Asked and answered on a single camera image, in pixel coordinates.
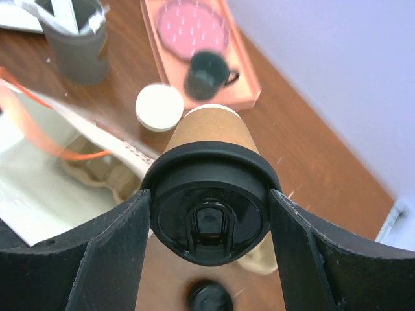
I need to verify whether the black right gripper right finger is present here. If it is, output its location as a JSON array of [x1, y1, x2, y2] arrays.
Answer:
[[270, 190, 414, 310]]

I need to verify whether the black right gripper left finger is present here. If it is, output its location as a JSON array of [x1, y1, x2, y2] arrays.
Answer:
[[1, 190, 150, 310]]

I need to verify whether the cream paper gift bag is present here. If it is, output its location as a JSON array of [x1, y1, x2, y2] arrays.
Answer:
[[1, 70, 157, 247]]

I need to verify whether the black plastic cup lid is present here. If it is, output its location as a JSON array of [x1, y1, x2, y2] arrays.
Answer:
[[141, 141, 281, 266]]

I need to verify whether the brown paper coffee cup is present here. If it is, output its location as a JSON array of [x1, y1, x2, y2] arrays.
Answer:
[[165, 104, 258, 152]]

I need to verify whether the beige pulp cup carrier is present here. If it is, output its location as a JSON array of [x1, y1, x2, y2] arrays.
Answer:
[[237, 232, 278, 275]]

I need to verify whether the salmon pink serving tray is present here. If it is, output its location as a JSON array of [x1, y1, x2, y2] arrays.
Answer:
[[141, 1, 261, 111]]

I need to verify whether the dark green mug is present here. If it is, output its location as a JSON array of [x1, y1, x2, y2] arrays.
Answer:
[[184, 51, 240, 102]]

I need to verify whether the grey cylindrical utensil holder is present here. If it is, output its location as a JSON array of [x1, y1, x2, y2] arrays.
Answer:
[[34, 0, 110, 86]]

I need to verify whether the white wrapped straw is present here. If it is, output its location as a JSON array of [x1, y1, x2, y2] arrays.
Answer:
[[14, 0, 79, 35]]

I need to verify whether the pink polka dot plate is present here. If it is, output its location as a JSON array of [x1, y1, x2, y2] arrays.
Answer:
[[156, 1, 230, 61]]

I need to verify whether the white rectangular plate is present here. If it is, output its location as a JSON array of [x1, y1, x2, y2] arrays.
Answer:
[[0, 3, 43, 34]]

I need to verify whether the aluminium frame rail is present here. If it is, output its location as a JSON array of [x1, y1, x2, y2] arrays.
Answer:
[[375, 198, 410, 243]]

